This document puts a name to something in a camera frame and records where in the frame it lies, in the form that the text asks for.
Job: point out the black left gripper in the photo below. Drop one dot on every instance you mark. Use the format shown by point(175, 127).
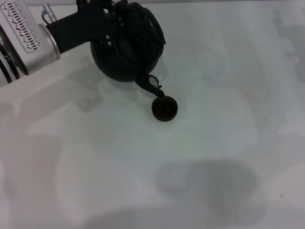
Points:
point(78, 26)

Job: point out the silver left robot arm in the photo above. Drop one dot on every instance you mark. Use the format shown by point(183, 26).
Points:
point(21, 47)

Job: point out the small dark brown teacup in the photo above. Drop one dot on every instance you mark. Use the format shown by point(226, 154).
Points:
point(165, 109)

